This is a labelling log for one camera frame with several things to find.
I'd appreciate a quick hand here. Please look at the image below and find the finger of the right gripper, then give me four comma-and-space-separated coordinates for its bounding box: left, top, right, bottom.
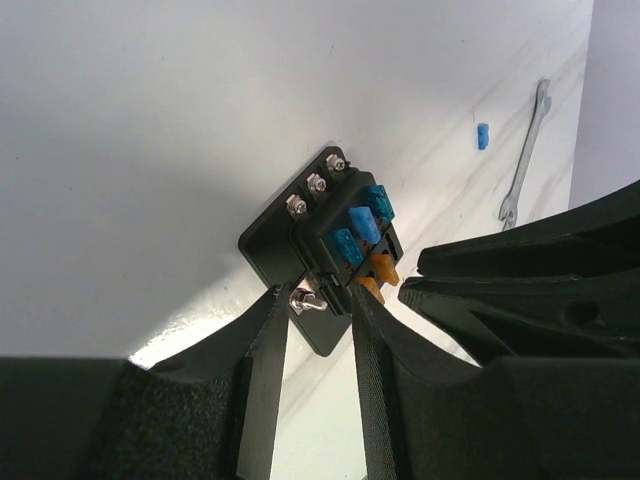
415, 182, 639, 288
399, 274, 639, 366

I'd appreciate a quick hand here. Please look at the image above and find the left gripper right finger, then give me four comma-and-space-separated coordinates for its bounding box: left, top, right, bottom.
352, 288, 639, 479

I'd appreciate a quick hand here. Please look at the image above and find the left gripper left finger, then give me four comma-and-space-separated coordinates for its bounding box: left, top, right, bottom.
1, 285, 290, 479

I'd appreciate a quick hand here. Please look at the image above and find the orange fuse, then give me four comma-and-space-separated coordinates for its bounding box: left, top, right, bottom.
370, 253, 400, 286
355, 276, 385, 305

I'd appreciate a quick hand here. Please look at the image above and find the blue fuse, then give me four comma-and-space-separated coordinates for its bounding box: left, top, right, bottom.
329, 228, 364, 267
476, 122, 490, 151
348, 206, 381, 245
365, 185, 395, 223

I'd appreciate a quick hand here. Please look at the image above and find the black fuse box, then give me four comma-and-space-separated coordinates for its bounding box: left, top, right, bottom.
238, 145, 403, 357

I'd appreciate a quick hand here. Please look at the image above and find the silver wrench right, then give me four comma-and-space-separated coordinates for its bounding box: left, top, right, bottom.
498, 78, 552, 231

